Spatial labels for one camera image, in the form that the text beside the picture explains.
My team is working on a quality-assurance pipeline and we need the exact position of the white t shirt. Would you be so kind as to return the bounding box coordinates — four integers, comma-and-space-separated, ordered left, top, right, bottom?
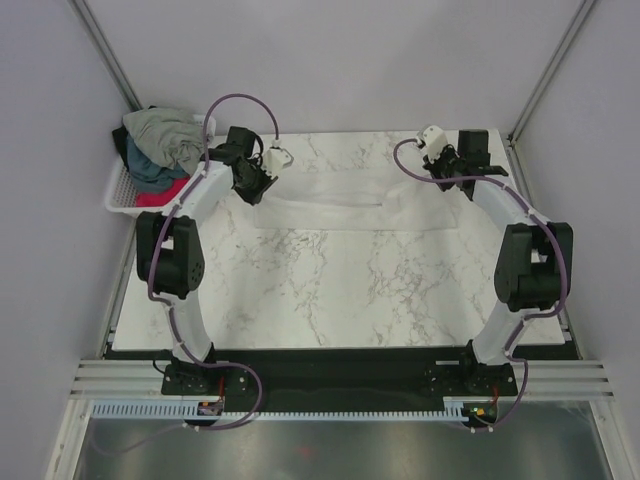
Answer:
253, 166, 461, 231

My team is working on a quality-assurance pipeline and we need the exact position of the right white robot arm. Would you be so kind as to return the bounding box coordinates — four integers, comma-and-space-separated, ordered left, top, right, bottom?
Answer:
418, 126, 573, 395

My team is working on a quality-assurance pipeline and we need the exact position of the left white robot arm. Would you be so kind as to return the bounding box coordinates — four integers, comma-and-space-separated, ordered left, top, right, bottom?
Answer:
136, 127, 293, 396

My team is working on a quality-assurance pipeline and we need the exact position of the grey t shirt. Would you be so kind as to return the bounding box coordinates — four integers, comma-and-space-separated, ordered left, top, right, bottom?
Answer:
122, 107, 212, 175

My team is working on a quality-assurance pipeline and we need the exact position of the teal t shirt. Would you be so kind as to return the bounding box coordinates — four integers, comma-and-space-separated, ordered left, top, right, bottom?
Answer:
126, 136, 189, 194

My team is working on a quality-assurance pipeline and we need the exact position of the red t shirt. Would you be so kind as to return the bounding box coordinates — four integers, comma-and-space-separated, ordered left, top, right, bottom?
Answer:
135, 177, 190, 208

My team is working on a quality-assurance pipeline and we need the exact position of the white plastic basket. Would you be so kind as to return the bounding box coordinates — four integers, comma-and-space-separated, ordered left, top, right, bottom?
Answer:
104, 151, 192, 217

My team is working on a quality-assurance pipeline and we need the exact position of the black t shirt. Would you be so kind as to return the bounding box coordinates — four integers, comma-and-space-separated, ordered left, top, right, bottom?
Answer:
111, 105, 162, 166

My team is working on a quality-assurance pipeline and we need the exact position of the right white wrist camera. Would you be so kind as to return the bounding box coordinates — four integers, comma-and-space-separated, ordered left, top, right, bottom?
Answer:
416, 125, 449, 162

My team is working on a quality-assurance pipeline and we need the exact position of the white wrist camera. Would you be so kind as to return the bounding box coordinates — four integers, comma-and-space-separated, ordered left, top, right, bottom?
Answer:
416, 125, 449, 162
262, 139, 294, 178

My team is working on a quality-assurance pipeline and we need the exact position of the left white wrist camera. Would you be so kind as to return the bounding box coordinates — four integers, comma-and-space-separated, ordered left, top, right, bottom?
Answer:
262, 139, 294, 178

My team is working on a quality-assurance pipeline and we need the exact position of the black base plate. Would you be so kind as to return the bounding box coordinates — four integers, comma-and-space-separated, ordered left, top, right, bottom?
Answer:
160, 349, 516, 414

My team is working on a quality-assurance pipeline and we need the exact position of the right aluminium frame post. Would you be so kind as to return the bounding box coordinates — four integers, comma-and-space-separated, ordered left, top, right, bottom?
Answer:
506, 0, 599, 148

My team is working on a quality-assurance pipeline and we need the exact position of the aluminium frame post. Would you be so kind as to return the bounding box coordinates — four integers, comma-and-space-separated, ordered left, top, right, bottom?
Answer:
506, 0, 599, 148
69, 0, 142, 111

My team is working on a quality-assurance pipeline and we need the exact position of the left aluminium frame post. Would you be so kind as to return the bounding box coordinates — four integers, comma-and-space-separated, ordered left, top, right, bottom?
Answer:
69, 0, 142, 111

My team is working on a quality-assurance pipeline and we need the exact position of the white slotted cable duct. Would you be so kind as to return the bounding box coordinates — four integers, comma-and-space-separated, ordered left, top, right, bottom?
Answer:
91, 398, 497, 421

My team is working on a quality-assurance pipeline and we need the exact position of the aluminium front rail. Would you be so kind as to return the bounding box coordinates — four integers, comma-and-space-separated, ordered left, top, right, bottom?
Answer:
71, 360, 614, 401

